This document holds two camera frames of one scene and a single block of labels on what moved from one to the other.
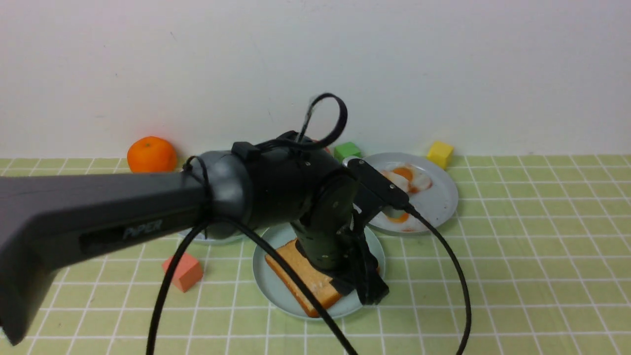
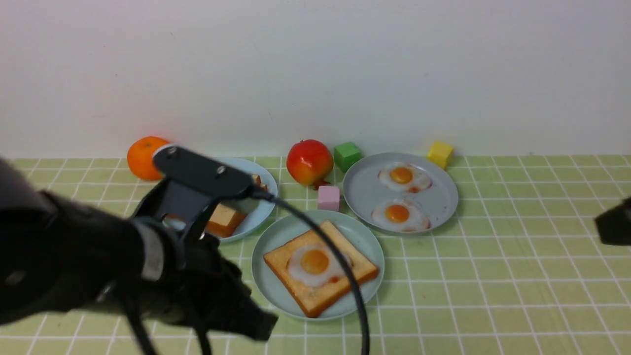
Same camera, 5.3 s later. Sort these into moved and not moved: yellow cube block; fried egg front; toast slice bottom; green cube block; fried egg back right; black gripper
Moved: fried egg front; black gripper
Not moved: yellow cube block; fried egg back right; toast slice bottom; green cube block
